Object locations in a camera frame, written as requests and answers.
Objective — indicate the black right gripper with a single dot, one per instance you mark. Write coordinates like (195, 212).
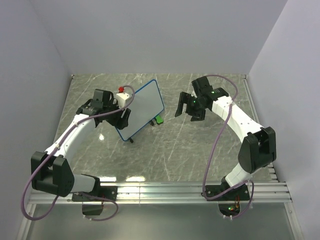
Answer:
(185, 98)

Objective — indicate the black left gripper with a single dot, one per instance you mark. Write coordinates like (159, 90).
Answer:
(121, 123)

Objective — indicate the blue framed whiteboard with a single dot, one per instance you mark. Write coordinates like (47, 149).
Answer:
(147, 104)

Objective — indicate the green whiteboard eraser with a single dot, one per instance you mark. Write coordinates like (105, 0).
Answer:
(158, 119)

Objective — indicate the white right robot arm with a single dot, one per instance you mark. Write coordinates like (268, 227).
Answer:
(258, 144)

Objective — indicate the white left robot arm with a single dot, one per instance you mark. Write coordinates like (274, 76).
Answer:
(50, 170)

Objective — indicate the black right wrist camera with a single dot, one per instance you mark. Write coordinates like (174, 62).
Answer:
(201, 86)

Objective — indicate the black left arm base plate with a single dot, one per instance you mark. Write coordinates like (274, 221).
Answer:
(97, 204)

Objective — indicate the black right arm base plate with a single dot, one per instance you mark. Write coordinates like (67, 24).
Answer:
(231, 204)

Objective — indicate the aluminium front rail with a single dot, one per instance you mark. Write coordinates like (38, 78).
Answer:
(190, 193)

